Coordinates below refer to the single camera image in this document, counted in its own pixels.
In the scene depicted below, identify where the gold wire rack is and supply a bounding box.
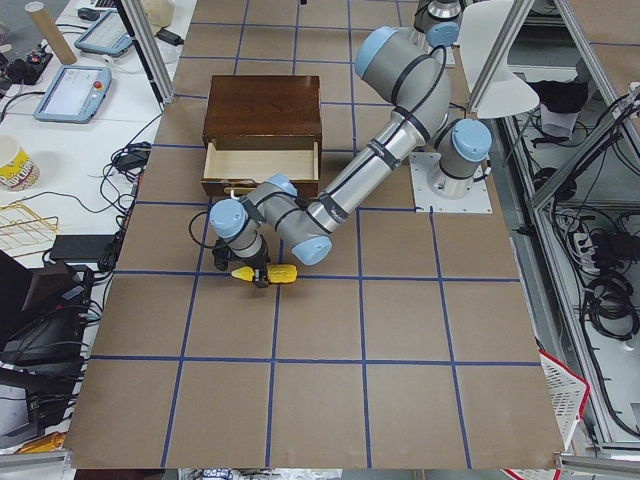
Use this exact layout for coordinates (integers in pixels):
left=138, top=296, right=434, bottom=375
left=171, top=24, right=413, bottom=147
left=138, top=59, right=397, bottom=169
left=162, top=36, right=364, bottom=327
left=0, top=203, right=59, bottom=257

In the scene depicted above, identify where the teach pendant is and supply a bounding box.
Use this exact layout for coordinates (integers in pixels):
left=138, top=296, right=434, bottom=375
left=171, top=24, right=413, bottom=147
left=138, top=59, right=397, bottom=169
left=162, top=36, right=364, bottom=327
left=33, top=66, right=112, bottom=124
left=74, top=10, right=132, bottom=57

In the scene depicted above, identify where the cardboard tube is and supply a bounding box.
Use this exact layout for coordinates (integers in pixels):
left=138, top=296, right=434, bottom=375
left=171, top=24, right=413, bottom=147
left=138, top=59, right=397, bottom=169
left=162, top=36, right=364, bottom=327
left=24, top=1, right=77, bottom=65

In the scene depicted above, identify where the aluminium frame post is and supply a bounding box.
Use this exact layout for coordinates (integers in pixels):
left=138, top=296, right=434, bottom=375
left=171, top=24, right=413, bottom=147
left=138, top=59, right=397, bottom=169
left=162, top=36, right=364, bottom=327
left=115, top=0, right=175, bottom=105

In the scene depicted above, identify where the black cables and power adapter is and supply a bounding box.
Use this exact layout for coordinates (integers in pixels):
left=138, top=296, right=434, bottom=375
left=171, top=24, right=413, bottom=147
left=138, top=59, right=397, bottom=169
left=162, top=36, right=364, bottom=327
left=42, top=142, right=152, bottom=271

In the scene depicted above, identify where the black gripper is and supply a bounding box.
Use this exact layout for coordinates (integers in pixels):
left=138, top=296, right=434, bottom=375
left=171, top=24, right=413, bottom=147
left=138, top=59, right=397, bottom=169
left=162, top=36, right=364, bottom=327
left=247, top=250, right=271, bottom=288

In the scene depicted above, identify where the dark wooden drawer cabinet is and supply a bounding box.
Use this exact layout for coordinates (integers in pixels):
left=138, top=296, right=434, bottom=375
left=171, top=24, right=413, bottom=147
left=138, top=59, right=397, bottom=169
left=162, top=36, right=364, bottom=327
left=202, top=75, right=322, bottom=149

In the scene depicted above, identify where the white chair shell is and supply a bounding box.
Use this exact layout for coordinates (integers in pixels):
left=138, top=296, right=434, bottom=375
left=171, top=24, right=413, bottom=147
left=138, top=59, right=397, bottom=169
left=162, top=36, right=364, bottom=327
left=458, top=1, right=539, bottom=119

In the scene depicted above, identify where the yellow corn cob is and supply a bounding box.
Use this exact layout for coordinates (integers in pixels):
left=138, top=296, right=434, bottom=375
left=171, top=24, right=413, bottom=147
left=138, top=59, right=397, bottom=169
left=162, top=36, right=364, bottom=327
left=231, top=264, right=298, bottom=286

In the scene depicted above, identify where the teach pendant near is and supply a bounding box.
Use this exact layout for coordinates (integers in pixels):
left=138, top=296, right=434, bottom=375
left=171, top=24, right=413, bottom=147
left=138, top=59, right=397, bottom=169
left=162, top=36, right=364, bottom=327
left=33, top=66, right=112, bottom=124

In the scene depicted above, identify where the white red plastic basket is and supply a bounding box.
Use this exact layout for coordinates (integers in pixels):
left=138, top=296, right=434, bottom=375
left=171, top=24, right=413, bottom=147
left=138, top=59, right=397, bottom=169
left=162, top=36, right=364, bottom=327
left=539, top=350, right=590, bottom=450

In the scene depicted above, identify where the wooden drawer with white handle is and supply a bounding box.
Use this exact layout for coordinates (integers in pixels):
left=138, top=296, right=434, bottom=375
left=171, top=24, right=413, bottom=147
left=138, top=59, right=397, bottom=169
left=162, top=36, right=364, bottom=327
left=201, top=136, right=321, bottom=197

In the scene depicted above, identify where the teach pendant far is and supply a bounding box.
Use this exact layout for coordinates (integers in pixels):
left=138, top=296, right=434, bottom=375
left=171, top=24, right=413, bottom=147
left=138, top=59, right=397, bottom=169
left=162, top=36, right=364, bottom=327
left=74, top=10, right=132, bottom=57

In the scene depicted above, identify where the popcorn paper bucket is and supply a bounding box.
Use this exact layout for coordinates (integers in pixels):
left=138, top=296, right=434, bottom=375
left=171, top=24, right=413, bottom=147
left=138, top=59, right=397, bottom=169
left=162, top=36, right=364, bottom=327
left=0, top=134, right=40, bottom=191

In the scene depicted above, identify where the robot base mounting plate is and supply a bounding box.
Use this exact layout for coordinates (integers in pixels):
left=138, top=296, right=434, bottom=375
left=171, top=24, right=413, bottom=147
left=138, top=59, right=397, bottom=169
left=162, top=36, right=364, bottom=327
left=409, top=152, right=492, bottom=214

